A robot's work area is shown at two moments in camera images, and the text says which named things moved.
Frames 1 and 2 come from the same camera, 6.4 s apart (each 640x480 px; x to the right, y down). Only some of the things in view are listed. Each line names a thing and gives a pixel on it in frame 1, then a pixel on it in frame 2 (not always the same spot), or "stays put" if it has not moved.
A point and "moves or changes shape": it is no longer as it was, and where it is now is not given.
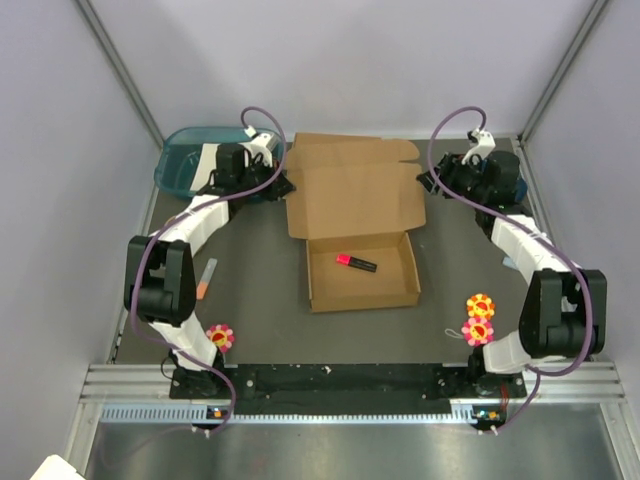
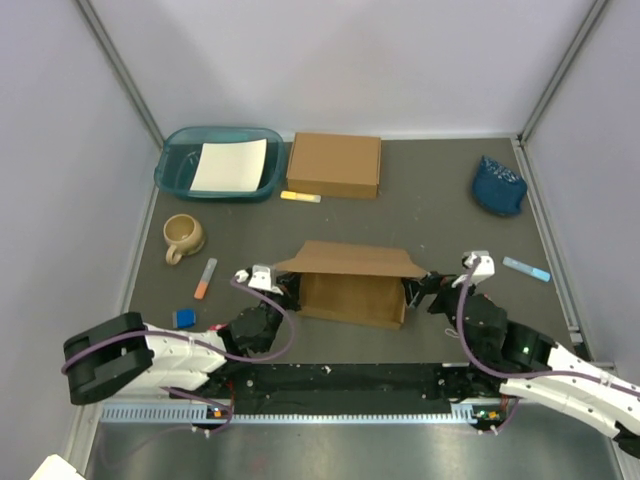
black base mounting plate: [346, 388] stays put
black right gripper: [450, 168] -> [434, 283]
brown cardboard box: [355, 196] moves or changes shape
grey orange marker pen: [205, 279] stays put
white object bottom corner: [56, 468] stays put
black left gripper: [281, 187] -> [290, 286]
